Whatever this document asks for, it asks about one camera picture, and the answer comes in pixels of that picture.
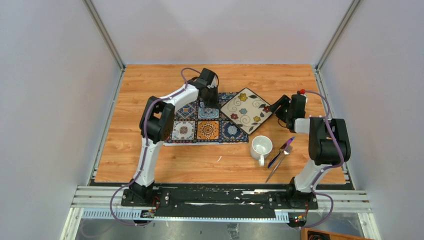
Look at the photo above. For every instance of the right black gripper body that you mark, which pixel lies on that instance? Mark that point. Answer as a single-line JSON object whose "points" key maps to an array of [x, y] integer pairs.
{"points": [[289, 115]]}

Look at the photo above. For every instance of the square floral plate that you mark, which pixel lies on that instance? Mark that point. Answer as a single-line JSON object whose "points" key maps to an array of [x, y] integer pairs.
{"points": [[247, 110]]}

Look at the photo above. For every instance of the colourful patterned placemat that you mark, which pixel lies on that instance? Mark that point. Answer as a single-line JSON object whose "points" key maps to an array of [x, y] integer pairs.
{"points": [[196, 124]]}

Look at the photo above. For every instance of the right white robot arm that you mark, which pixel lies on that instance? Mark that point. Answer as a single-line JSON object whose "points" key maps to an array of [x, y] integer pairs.
{"points": [[328, 147]]}

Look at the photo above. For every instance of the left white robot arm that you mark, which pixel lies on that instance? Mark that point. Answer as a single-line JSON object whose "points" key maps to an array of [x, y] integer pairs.
{"points": [[156, 123]]}

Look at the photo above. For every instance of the white mug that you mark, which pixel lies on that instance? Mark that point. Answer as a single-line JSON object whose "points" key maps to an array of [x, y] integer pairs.
{"points": [[260, 148]]}

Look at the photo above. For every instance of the silver fork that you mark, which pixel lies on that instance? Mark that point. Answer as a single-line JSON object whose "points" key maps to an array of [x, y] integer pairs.
{"points": [[278, 162]]}

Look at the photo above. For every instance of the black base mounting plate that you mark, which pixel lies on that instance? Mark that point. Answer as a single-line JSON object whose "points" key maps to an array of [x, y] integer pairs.
{"points": [[205, 200]]}

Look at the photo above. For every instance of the orange wooden box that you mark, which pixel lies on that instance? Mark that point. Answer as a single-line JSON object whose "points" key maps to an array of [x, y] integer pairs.
{"points": [[314, 234]]}

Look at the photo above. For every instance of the purple handled knife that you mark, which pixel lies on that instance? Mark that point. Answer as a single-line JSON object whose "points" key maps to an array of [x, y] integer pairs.
{"points": [[280, 151]]}

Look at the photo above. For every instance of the aluminium frame rail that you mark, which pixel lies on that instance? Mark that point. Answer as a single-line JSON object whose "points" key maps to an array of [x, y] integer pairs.
{"points": [[104, 202]]}

